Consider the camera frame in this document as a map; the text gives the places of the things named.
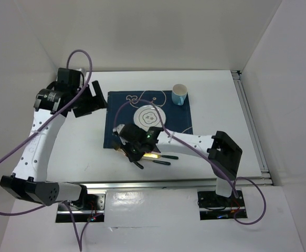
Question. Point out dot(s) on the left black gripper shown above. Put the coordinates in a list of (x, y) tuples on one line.
[(95, 103)]

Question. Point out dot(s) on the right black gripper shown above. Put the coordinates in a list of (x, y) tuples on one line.
[(133, 156)]

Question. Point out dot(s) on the gold knife green handle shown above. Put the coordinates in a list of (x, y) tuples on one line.
[(158, 156)]

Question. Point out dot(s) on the gold fork green handle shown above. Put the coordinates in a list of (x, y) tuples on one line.
[(130, 152)]

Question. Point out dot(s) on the white plate green rim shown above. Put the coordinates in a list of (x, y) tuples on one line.
[(146, 117)]

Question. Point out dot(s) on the gold spoon green handle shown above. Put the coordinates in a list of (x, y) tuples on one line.
[(162, 162)]

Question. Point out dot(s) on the navy blue whale placemat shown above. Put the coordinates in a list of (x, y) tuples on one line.
[(123, 104)]

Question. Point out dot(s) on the light blue mug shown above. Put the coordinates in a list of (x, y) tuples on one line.
[(179, 94)]

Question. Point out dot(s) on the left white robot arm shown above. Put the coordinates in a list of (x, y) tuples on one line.
[(28, 180)]

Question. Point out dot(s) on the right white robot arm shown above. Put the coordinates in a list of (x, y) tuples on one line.
[(219, 150)]

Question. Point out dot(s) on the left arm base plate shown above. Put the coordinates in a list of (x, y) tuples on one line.
[(92, 210)]

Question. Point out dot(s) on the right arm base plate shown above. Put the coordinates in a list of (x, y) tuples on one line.
[(215, 207)]

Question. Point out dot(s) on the aluminium rail right side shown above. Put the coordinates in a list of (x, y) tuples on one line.
[(265, 173)]

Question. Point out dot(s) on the aluminium rail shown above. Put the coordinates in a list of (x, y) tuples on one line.
[(265, 173), (146, 185)]

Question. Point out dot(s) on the aluminium rail front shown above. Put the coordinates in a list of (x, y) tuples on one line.
[(146, 185)]

